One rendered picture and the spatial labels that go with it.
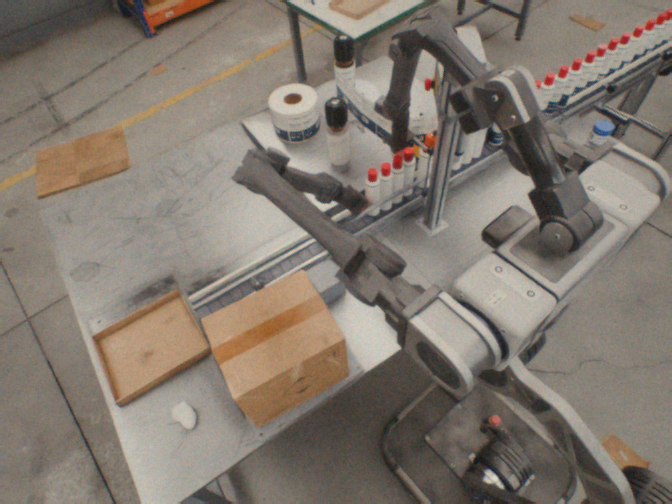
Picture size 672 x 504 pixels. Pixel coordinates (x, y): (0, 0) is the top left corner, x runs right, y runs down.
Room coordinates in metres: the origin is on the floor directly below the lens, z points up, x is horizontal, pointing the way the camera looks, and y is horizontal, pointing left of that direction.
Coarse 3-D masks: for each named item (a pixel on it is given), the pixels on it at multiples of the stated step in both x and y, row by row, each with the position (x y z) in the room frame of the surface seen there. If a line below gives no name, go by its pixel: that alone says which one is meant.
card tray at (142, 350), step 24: (144, 312) 0.77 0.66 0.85; (168, 312) 0.77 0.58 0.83; (96, 336) 0.70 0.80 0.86; (120, 336) 0.70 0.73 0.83; (144, 336) 0.69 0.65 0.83; (168, 336) 0.68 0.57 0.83; (192, 336) 0.67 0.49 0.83; (120, 360) 0.62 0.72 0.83; (144, 360) 0.61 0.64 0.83; (168, 360) 0.60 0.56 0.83; (192, 360) 0.58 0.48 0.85; (120, 384) 0.54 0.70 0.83; (144, 384) 0.51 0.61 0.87
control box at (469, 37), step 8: (464, 32) 1.15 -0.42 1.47; (472, 32) 1.15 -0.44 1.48; (464, 40) 1.11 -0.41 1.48; (472, 40) 1.11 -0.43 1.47; (480, 40) 1.10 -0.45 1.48; (472, 48) 1.07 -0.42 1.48; (480, 48) 1.07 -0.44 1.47; (480, 56) 1.03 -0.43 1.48; (440, 104) 1.03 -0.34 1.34; (440, 112) 1.02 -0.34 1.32; (464, 112) 1.01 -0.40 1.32
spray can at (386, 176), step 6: (384, 168) 1.07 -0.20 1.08; (390, 168) 1.08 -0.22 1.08; (384, 174) 1.07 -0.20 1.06; (390, 174) 1.08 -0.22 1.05; (384, 180) 1.06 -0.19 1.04; (390, 180) 1.06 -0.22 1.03; (384, 186) 1.06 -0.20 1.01; (390, 186) 1.06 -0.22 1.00; (384, 192) 1.06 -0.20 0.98; (390, 192) 1.06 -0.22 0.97; (384, 198) 1.06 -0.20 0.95; (384, 204) 1.06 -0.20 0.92; (390, 204) 1.07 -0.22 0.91; (384, 210) 1.06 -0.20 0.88
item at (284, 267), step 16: (480, 160) 1.26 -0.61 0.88; (416, 192) 1.13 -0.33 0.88; (352, 224) 1.02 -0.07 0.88; (368, 224) 1.01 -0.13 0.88; (304, 240) 0.97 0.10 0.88; (304, 256) 0.90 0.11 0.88; (272, 272) 0.85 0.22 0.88; (288, 272) 0.84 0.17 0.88; (224, 288) 0.81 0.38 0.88; (240, 288) 0.80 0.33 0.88; (208, 304) 0.75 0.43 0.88; (224, 304) 0.75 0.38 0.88
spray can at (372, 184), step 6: (372, 168) 1.08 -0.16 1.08; (372, 174) 1.05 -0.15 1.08; (366, 180) 1.07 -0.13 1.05; (372, 180) 1.05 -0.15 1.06; (378, 180) 1.06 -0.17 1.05; (366, 186) 1.05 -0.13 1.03; (372, 186) 1.04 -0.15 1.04; (378, 186) 1.05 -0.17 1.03; (366, 192) 1.05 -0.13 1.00; (372, 192) 1.04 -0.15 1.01; (378, 192) 1.05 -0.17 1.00; (366, 198) 1.05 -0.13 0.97; (372, 198) 1.04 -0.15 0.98; (378, 198) 1.05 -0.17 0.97; (372, 204) 1.04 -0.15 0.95; (372, 210) 1.04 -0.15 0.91; (378, 210) 1.05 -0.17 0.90; (372, 216) 1.04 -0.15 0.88
